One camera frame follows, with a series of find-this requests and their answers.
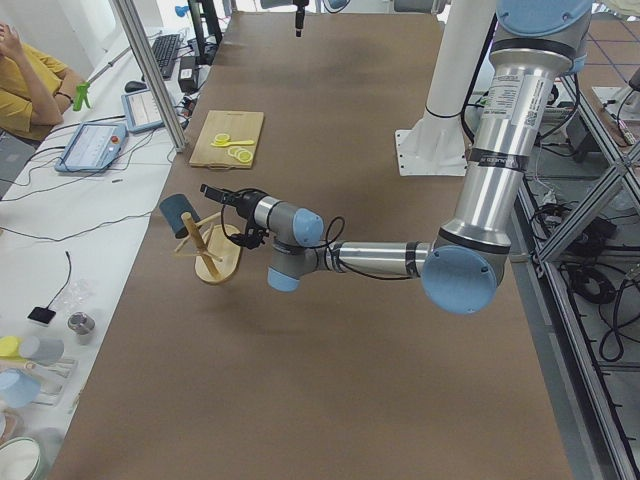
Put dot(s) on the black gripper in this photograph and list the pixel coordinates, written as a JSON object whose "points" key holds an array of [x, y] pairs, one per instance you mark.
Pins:
{"points": [[244, 202]]}

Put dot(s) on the dark blue mug yellow inside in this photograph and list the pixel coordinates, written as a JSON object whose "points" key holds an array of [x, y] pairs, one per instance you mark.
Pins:
{"points": [[172, 208]]}

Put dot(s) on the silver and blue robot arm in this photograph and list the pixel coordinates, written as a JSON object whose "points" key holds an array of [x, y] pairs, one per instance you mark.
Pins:
{"points": [[535, 42]]}

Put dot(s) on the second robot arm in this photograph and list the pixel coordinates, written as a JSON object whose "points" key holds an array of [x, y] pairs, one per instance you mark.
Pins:
{"points": [[335, 6]]}

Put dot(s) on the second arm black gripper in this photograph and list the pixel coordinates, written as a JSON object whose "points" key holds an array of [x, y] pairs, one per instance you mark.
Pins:
{"points": [[300, 14]]}

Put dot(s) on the wooden cup storage rack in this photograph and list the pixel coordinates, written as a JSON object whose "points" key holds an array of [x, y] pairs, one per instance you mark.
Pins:
{"points": [[216, 257]]}

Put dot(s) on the small metal cylinder cup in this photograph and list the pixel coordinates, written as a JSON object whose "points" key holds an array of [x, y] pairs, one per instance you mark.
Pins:
{"points": [[83, 327]]}

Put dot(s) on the grey plastic cup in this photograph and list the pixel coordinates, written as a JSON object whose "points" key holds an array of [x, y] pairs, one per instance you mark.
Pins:
{"points": [[45, 351]]}

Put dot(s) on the clear cup tray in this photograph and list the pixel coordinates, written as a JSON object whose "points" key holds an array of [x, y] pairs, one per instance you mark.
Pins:
{"points": [[53, 379]]}

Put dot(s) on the yellow plastic cup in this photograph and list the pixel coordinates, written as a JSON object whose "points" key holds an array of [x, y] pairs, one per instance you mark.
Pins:
{"points": [[9, 347]]}

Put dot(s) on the light blue plastic cup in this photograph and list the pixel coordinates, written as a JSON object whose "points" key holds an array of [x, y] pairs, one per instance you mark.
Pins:
{"points": [[18, 389]]}

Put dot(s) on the lemon slices row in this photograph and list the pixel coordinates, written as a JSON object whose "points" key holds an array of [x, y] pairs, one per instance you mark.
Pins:
{"points": [[242, 155]]}

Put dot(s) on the lemon slice on knife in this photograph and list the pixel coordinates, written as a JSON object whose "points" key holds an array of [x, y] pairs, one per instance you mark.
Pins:
{"points": [[221, 139]]}

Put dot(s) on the yellow plastic knife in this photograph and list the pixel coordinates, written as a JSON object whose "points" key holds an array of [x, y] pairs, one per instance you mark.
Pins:
{"points": [[237, 143]]}

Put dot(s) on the wooden cutting board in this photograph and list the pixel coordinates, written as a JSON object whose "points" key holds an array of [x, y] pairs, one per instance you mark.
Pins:
{"points": [[240, 125]]}

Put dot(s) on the far blue teach pendant tablet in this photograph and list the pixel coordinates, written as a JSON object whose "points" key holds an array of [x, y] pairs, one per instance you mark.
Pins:
{"points": [[141, 112]]}

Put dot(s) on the blue teach pendant tablet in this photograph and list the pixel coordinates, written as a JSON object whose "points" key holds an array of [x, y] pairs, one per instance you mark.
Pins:
{"points": [[141, 112], [92, 148]]}

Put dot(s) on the black power adapter box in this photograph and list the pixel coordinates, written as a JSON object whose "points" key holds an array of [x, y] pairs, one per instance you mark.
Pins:
{"points": [[188, 77]]}

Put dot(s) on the near blue teach pendant tablet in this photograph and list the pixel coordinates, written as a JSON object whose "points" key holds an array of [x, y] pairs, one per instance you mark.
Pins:
{"points": [[92, 148]]}

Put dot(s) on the black computer mouse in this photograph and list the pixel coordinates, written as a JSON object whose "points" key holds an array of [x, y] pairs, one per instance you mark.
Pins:
{"points": [[134, 86]]}

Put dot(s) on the black keyboard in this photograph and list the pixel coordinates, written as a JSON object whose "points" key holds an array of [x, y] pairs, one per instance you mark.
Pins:
{"points": [[165, 50]]}

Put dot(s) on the black monitor stand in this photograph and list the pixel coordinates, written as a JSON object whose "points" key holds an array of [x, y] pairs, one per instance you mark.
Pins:
{"points": [[207, 30]]}

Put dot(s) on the small black square pad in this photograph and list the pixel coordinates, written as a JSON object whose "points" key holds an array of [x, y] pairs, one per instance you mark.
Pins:
{"points": [[42, 315]]}

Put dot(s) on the person in yellow shirt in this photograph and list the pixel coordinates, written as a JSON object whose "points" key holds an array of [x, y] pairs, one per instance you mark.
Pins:
{"points": [[36, 88]]}

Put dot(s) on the green rimmed white bowl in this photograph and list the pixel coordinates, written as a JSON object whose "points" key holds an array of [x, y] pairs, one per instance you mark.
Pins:
{"points": [[21, 459]]}

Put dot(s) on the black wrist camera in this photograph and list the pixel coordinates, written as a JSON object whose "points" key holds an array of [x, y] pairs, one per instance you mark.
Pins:
{"points": [[252, 238]]}

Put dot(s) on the aluminium frame post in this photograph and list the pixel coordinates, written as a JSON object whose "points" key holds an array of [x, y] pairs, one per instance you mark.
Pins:
{"points": [[139, 43]]}

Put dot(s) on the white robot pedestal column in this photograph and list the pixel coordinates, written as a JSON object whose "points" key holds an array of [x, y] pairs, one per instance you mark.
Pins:
{"points": [[435, 145]]}

